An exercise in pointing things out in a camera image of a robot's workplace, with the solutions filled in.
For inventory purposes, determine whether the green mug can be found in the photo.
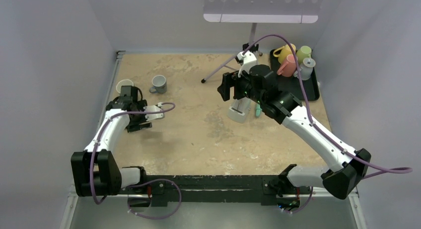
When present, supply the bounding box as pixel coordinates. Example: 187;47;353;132
296;46;312;65

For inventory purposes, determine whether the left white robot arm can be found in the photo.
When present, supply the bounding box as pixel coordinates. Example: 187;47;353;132
70;85;152;197

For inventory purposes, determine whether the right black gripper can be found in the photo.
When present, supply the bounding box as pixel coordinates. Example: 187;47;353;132
217;70;264;105

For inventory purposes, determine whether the grey blue small mug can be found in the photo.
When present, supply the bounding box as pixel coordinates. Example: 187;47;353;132
149;75;167;94

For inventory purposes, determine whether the black tray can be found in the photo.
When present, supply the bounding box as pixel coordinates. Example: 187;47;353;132
270;49;320;101

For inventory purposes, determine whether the yellow mug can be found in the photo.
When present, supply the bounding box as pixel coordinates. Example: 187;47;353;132
272;44;296;64

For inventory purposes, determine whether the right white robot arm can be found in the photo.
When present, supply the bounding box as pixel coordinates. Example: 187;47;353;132
217;65;371;199

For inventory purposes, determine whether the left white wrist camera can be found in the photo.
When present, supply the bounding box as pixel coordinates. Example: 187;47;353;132
143;103;165;122

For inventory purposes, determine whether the teal cream mug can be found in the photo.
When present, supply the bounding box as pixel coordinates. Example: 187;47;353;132
115;79;134;94

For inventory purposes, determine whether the white metronome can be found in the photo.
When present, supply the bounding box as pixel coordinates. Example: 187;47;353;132
227;97;252;124

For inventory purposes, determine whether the light blue large mug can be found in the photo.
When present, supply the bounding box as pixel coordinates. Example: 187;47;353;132
293;58;316;81

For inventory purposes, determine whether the aluminium frame rail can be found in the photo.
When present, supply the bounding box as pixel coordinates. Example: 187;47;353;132
68;53;365;229

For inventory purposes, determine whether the white light panel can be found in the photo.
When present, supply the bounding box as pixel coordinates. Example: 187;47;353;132
203;0;323;23

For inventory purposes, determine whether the pink mug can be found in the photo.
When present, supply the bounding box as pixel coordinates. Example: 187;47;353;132
277;54;297;77

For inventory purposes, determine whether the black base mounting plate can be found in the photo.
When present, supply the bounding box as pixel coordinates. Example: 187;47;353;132
116;174;312;209

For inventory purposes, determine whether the teal pen tool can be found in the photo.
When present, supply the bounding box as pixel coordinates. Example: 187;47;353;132
255;103;262;118

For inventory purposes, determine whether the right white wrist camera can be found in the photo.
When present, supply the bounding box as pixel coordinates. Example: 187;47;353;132
235;51;258;77

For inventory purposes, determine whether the grey tripod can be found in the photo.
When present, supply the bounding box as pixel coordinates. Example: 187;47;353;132
201;22;263;83

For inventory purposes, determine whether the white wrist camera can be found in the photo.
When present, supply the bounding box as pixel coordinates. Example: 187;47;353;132
143;103;165;122
235;51;258;77

